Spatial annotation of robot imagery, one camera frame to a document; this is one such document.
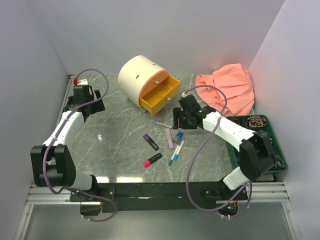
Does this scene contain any pink highlighter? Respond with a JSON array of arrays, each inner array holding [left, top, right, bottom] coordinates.
[[142, 152, 163, 168]]

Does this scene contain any green compartment tray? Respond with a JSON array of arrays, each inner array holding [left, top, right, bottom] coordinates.
[[227, 114, 288, 176]]

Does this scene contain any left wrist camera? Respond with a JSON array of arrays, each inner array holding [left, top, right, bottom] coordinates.
[[72, 78, 89, 86]]

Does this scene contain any thin white pen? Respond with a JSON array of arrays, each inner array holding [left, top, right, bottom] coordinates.
[[150, 120, 173, 129]]

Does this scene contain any round cream drawer cabinet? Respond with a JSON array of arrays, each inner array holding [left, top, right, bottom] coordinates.
[[118, 55, 181, 115]]

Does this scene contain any coiled band top compartment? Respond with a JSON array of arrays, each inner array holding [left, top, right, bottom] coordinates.
[[246, 115, 267, 128]]

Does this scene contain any lilac correction tape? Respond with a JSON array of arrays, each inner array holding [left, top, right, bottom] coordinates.
[[165, 128, 174, 149]]

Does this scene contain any green capped marker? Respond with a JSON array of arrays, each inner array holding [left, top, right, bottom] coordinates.
[[168, 145, 180, 166]]

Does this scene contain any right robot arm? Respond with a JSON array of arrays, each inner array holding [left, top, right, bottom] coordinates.
[[173, 95, 277, 199]]

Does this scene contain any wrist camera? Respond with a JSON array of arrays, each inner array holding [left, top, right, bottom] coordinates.
[[72, 78, 89, 86], [181, 92, 188, 98]]

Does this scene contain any blue capped marker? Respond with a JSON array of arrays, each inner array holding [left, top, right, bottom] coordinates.
[[173, 140, 185, 161]]

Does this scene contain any blue grey glue stick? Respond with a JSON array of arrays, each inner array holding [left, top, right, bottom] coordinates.
[[172, 131, 184, 144]]

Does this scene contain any purple highlighter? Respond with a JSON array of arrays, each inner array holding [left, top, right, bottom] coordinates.
[[143, 134, 159, 151]]

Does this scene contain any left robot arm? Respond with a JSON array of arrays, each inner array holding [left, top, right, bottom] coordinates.
[[30, 83, 105, 201]]

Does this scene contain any black base bar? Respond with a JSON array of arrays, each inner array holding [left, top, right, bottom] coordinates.
[[69, 181, 249, 216]]

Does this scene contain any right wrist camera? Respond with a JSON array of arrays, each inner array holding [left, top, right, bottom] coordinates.
[[181, 92, 188, 98]]

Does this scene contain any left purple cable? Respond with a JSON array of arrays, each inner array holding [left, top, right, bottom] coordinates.
[[42, 68, 118, 223]]

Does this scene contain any pink cloth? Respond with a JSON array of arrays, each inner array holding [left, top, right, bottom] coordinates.
[[195, 63, 255, 116]]

